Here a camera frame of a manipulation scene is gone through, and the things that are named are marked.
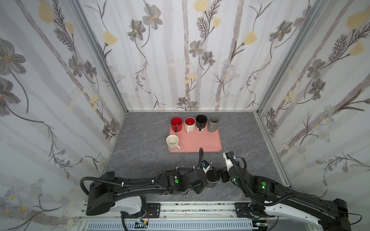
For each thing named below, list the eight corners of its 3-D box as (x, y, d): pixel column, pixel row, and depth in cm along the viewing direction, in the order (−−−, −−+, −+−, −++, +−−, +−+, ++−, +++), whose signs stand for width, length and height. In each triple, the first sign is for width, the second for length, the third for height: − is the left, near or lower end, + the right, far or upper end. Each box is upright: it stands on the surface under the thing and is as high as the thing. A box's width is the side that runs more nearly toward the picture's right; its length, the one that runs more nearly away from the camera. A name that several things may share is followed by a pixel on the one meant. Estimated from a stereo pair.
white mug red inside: (184, 134, 107) (184, 127, 101) (184, 123, 114) (184, 116, 108) (195, 134, 107) (196, 127, 101) (195, 123, 114) (195, 116, 108)
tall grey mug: (207, 134, 107) (209, 125, 98) (206, 124, 114) (208, 114, 105) (218, 134, 107) (221, 125, 98) (216, 124, 114) (219, 114, 105)
